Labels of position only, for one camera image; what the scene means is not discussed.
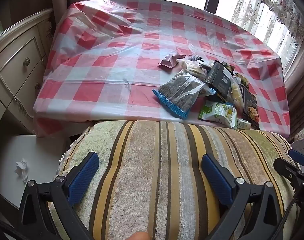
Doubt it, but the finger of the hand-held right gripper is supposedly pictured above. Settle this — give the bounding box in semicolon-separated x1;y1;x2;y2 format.
273;158;302;182
289;149;304;173

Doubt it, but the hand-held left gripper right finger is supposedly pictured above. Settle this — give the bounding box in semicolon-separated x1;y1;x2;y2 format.
200;153;285;240

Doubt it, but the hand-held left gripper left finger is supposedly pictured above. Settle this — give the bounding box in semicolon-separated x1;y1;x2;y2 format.
17;152;100;240

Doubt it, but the green white snack packet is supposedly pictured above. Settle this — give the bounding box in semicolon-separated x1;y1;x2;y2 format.
197;100;238;128

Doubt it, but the black cracker packet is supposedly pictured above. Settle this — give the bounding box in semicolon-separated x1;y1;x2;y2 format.
240;86;260;130

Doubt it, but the cream snack packet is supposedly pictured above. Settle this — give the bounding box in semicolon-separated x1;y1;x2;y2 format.
229;76;245;110

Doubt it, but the blue clear seed packet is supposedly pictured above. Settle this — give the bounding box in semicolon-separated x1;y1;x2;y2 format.
152;72;216;120

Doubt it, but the black snack bar packet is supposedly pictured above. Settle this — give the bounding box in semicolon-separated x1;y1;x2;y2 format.
204;60;234;100

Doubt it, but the pink black chocolate packet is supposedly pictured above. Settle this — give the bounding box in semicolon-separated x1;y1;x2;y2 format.
158;54;186;68

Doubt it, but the clear bag of pale snacks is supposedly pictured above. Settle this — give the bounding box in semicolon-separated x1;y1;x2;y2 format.
178;59;210;80

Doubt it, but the small white green packet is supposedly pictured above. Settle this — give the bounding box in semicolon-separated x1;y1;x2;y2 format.
235;118;251;130

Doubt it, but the crumpled white tissue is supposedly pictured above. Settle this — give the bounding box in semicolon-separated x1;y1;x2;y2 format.
14;158;29;182

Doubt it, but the striped plush cushion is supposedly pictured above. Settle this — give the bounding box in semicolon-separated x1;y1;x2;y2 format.
48;120;300;240

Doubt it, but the yellow green snack packet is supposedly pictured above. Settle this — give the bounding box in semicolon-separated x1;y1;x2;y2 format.
233;73;250;88

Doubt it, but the red white checked tablecloth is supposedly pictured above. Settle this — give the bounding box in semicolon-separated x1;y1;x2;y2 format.
33;0;291;138

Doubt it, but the cream carved dresser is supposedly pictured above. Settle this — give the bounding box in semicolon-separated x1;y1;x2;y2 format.
0;7;55;135

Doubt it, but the white lace curtain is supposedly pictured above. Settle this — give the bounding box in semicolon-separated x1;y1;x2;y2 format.
230;0;304;55

